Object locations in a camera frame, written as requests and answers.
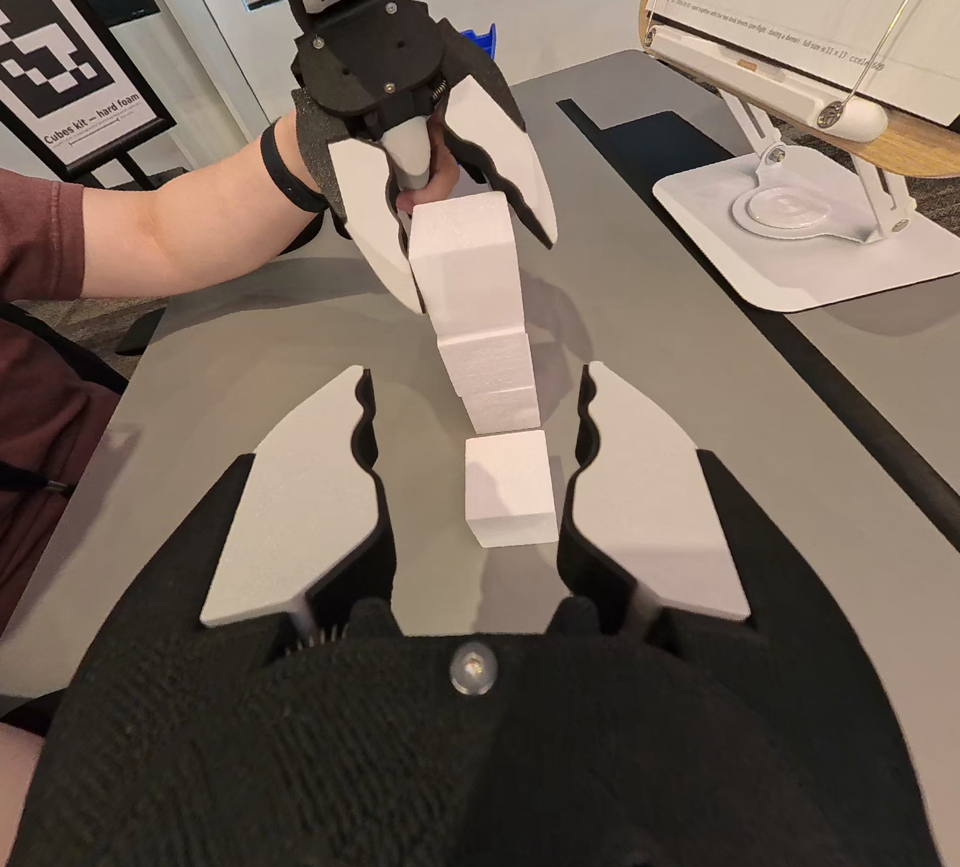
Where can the wooden book stand white base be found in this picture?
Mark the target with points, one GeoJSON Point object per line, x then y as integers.
{"type": "Point", "coordinates": [825, 259]}

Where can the person's left hand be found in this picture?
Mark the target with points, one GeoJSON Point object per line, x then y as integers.
{"type": "Point", "coordinates": [442, 181]}

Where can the black wristband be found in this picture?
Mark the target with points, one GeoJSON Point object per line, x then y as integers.
{"type": "Point", "coordinates": [289, 173]}

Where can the person's maroon shirt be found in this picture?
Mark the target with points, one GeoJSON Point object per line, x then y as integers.
{"type": "Point", "coordinates": [37, 297]}

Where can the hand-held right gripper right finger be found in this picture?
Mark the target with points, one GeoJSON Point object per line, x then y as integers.
{"type": "Point", "coordinates": [660, 507]}

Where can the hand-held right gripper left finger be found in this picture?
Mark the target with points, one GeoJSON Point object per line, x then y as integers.
{"type": "Point", "coordinates": [300, 507]}

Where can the blue plastic bin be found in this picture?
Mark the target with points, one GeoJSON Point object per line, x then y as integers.
{"type": "Point", "coordinates": [484, 40]}

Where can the black framed patterned sign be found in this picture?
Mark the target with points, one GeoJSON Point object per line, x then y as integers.
{"type": "Point", "coordinates": [45, 57]}

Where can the white hard foam cube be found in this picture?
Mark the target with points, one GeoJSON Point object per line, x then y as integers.
{"type": "Point", "coordinates": [510, 488]}
{"type": "Point", "coordinates": [487, 361]}
{"type": "Point", "coordinates": [502, 409]}
{"type": "Point", "coordinates": [465, 252]}

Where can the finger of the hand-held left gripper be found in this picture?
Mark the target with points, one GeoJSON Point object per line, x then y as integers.
{"type": "Point", "coordinates": [502, 147]}
{"type": "Point", "coordinates": [367, 207]}

